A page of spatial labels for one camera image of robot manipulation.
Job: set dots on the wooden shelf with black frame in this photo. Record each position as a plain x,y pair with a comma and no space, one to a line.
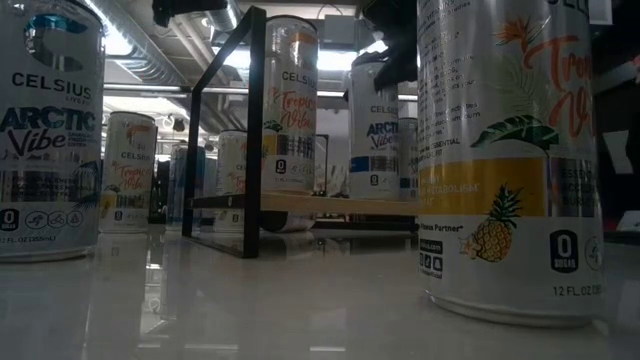
340,204

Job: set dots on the grey ceiling box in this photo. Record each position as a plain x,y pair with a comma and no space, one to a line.
339,30

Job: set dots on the blue silver Red Bull can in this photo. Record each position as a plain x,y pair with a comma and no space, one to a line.
175,185

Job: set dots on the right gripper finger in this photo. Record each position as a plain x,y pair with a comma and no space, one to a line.
400,65

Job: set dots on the silver ventilation duct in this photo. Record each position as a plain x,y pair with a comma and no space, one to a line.
150,55

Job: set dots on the Celsius Arctic Vibe can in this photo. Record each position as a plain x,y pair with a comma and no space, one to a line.
372,140
408,160
50,150

